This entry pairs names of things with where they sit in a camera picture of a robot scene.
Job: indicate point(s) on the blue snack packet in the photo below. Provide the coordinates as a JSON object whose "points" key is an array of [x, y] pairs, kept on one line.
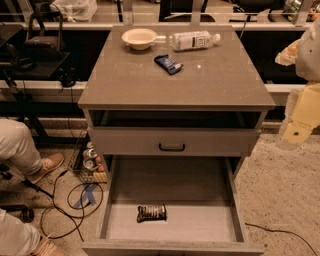
{"points": [[169, 65]]}

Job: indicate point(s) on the white ceramic bowl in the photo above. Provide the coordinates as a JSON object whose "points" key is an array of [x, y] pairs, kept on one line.
{"points": [[139, 38]]}

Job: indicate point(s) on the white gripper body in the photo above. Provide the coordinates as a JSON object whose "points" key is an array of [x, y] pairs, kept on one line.
{"points": [[310, 60]]}

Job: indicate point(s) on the person leg lower left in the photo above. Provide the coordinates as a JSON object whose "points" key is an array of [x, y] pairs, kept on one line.
{"points": [[16, 238]]}

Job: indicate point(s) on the wire basket with cans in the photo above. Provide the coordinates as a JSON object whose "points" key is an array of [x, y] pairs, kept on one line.
{"points": [[85, 163]]}

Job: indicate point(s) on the person leg upper left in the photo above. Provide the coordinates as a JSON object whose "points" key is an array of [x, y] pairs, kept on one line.
{"points": [[17, 145]]}

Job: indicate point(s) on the grey drawer cabinet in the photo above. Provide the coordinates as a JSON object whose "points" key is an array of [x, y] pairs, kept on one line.
{"points": [[218, 88]]}

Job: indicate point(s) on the closed upper drawer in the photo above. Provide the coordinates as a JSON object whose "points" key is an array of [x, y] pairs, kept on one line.
{"points": [[199, 142]]}

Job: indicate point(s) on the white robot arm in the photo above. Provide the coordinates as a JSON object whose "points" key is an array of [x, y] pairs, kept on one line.
{"points": [[304, 53]]}

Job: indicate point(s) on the black drawer handle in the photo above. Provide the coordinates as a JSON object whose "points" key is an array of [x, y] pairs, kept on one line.
{"points": [[171, 148]]}

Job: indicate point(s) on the tan shoe upper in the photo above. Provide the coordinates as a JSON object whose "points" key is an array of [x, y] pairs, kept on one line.
{"points": [[49, 164]]}

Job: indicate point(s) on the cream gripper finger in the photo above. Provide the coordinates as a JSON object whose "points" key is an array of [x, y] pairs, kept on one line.
{"points": [[292, 135]]}

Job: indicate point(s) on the clear plastic water bottle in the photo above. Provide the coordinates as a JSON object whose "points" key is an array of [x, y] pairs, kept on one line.
{"points": [[194, 40]]}

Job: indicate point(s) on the tan shoe lower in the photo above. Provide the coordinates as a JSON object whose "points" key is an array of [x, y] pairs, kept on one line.
{"points": [[47, 248]]}

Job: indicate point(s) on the person leg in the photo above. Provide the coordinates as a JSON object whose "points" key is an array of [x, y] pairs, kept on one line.
{"points": [[17, 145], [16, 238]]}

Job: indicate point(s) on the tan shoe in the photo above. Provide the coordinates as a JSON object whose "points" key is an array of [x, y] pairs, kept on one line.
{"points": [[49, 164], [47, 248]]}

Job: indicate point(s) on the open lower drawer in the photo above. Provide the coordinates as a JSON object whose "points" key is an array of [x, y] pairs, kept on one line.
{"points": [[201, 203]]}

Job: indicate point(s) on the black chair frame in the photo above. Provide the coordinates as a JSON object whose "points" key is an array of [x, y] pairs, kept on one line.
{"points": [[44, 45]]}

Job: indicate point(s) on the dark rxbar chocolate bar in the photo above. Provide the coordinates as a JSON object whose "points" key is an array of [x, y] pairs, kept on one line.
{"points": [[151, 213]]}

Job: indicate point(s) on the white plastic bag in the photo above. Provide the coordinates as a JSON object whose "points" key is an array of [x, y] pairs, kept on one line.
{"points": [[75, 10]]}

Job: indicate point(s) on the blue tape cross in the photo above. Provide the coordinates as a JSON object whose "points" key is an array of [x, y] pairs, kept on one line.
{"points": [[86, 196]]}

